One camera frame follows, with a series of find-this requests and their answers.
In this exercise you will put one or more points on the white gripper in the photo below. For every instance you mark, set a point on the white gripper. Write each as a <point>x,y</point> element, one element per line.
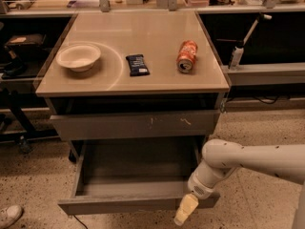
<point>200,186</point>

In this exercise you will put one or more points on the grey drawer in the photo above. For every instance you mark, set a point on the grey drawer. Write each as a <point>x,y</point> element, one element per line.
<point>131,175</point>
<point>133,125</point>

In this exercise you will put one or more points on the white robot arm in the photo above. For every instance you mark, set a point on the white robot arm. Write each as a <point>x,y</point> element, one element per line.
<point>220,158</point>

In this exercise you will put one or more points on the grey top drawer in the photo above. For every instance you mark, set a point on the grey top drawer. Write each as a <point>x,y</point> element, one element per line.
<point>133,125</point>

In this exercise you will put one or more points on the grey drawer cabinet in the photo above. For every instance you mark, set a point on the grey drawer cabinet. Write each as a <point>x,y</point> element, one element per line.
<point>108,88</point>

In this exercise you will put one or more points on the orange soda can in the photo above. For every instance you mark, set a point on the orange soda can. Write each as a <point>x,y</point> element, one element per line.
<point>186,56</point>

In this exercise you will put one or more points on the dark blue snack bar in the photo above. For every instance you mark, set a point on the dark blue snack bar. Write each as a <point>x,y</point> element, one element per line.
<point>137,65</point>

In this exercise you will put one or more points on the white handheld tool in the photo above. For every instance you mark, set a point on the white handheld tool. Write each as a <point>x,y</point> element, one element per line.
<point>239,47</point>

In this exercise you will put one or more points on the white shoe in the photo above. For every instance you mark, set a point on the white shoe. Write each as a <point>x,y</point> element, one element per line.
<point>9,215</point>

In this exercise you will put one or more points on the black stand with caster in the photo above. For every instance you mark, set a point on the black stand with caster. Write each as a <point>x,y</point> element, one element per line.
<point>22,139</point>

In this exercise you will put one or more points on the white bowl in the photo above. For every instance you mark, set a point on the white bowl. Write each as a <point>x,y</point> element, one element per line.
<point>78,57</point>

